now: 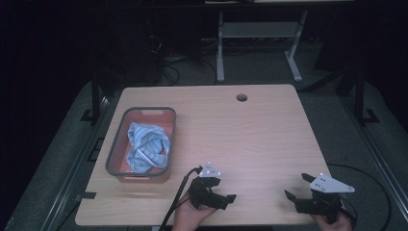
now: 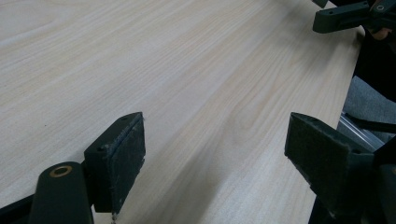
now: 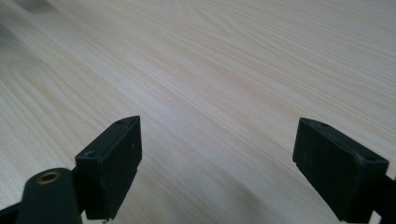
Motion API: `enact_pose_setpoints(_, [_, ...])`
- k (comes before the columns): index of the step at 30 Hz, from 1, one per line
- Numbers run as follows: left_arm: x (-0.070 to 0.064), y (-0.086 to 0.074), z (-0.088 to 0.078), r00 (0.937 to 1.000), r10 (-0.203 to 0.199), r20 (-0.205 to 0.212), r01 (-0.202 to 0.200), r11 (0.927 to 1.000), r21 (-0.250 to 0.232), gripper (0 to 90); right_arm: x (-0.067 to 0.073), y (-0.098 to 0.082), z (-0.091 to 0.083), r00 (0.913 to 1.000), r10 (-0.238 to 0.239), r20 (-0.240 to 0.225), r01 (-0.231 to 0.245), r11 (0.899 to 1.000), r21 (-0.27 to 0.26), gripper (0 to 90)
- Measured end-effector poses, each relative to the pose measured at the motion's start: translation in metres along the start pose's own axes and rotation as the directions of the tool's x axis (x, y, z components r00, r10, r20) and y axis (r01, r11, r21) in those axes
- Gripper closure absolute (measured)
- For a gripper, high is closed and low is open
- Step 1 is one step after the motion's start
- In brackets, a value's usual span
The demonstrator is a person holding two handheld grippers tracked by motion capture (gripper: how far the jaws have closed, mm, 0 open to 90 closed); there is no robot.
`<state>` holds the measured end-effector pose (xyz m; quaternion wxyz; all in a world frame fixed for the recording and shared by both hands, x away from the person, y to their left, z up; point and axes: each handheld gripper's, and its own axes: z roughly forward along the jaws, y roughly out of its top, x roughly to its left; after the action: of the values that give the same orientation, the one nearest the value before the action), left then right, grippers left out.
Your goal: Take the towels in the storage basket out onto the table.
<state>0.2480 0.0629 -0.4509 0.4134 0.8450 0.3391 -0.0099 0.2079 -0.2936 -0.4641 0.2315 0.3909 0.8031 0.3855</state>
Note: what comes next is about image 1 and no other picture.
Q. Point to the person's left hand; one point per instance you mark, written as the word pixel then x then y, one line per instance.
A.
pixel 187 218

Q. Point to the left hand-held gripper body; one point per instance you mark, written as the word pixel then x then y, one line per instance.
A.
pixel 202 192

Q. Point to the person's right hand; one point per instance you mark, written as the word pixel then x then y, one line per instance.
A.
pixel 336 225

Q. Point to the grey metal desk frame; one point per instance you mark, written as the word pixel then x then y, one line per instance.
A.
pixel 260 29

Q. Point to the aluminium floor rail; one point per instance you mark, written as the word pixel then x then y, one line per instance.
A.
pixel 378 154
pixel 69 173

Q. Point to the pink basket with grey rim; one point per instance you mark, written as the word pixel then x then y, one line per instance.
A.
pixel 166 128

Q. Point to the black metal post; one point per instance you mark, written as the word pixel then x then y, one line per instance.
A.
pixel 95 99
pixel 360 96

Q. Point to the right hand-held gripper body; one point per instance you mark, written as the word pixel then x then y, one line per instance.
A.
pixel 324 200

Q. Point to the blue striped cloth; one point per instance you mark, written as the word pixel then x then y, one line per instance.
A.
pixel 147 146

